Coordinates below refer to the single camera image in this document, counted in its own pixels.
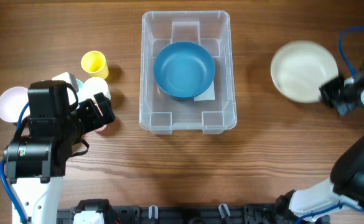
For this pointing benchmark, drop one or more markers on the cream plastic cup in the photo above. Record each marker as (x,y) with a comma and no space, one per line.
(93,86)

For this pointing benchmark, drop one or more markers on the mint green plastic bowl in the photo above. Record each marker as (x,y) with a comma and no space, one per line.
(79,85)

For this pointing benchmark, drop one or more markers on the clear plastic storage container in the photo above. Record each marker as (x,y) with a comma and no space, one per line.
(160,113)

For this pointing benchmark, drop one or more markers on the white plastic bowl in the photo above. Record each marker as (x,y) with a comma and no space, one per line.
(12,101)

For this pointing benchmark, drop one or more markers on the dark blue plastic bowl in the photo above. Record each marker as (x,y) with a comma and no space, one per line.
(184,70)

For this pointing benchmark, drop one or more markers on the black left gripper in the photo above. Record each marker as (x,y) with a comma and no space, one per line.
(98,111)

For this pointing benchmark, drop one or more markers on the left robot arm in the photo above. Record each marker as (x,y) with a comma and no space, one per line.
(34,162)

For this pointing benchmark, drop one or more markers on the yellow plastic cup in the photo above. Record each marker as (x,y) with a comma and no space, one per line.
(94,63)

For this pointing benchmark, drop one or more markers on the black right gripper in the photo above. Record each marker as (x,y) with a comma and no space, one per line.
(333,94)

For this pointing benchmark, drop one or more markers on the large cream plastic bowl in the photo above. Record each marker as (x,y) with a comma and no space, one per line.
(300,68)

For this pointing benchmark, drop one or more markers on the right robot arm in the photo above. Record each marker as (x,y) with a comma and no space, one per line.
(345,187)

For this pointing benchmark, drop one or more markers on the pink plastic cup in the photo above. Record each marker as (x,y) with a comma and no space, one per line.
(104,126)

